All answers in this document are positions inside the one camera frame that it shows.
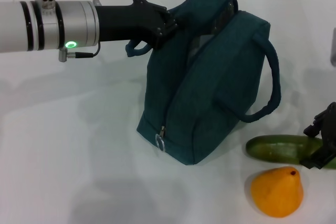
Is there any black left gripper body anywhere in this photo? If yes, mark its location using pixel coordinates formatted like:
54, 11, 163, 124
94, 0, 169, 50

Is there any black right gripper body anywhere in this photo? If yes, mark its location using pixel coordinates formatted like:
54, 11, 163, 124
321, 102, 336, 157

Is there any green cucumber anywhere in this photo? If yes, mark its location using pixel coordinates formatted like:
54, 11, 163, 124
246, 134, 336, 170

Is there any orange mango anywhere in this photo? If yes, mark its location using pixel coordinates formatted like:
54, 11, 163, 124
250, 166, 305, 218

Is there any dark teal fabric bag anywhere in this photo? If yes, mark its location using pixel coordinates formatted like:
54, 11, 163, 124
125, 0, 283, 166

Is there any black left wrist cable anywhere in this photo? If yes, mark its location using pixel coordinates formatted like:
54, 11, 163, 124
58, 42, 102, 63

